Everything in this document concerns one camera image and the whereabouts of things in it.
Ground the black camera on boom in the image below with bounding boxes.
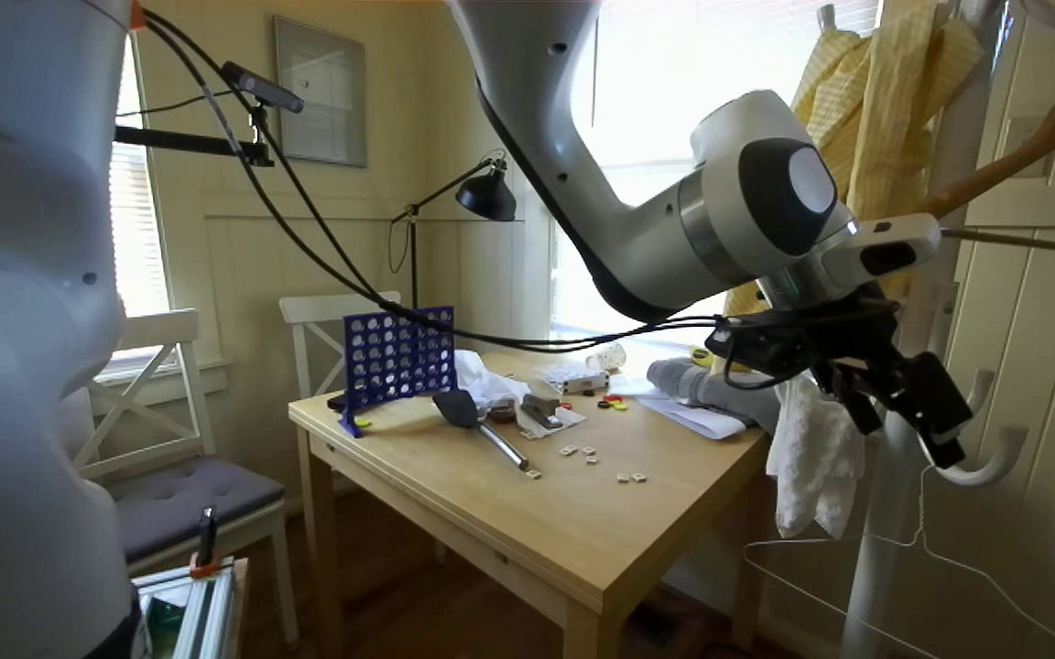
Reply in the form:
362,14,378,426
214,59,306,139

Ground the grey folded towel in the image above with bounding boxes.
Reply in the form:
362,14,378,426
644,352,797,433

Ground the narrow white window blind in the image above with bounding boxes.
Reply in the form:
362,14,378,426
102,32,172,324

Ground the black floor lamp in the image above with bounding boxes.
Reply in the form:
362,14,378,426
384,159,519,311

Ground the grey stapler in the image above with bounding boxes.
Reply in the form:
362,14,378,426
519,392,566,430

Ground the grey seat cushion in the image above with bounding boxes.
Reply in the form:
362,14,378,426
102,453,284,564

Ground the grey framed wall picture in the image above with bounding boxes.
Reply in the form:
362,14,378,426
268,14,371,172

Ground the wide white window blind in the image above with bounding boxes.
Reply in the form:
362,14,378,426
548,0,885,349

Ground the white framed box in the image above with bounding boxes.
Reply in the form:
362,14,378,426
127,553,247,659

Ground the cream panelled door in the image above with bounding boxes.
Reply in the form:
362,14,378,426
962,0,1055,659

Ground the white wire hanger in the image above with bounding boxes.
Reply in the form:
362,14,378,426
735,461,1055,659

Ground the light wooden table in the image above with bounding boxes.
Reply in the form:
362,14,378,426
284,345,776,659

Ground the black spatula metal handle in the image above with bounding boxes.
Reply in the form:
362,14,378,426
429,386,536,476

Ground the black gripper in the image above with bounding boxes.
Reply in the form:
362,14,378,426
836,345,978,472

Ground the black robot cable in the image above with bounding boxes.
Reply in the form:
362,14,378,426
131,3,729,360

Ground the white cross-back chair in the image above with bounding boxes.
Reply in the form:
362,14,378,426
67,303,300,652

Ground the white hanging cloth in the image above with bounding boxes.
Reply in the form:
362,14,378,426
763,371,868,546

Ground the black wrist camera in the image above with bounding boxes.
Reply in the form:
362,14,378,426
704,284,906,386

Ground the white patterned cup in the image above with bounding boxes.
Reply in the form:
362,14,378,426
582,341,630,378

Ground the blue connect four grid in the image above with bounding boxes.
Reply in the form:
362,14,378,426
335,303,462,438

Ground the white coat rack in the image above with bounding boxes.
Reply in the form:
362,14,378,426
812,0,1055,659

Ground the white plain chair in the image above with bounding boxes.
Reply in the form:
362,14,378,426
277,291,407,400

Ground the yellow shirt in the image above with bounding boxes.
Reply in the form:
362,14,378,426
722,0,984,324

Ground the white paper sheet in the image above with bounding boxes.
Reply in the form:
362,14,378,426
632,389,751,448

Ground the black marker red collar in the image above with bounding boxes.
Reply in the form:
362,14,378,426
189,504,222,585

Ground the white plastic bag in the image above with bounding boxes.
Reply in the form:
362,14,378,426
449,349,589,438

